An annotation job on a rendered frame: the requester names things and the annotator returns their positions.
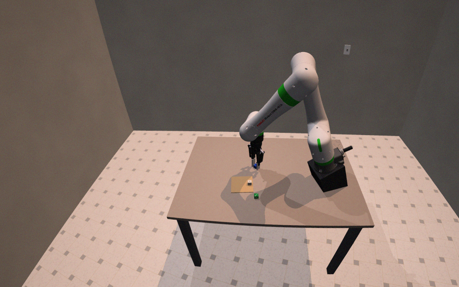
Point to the orange mat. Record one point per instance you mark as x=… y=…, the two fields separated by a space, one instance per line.
x=240 y=184

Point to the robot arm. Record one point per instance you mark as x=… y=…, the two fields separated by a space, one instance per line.
x=301 y=85

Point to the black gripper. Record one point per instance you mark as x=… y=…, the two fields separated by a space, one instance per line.
x=255 y=148

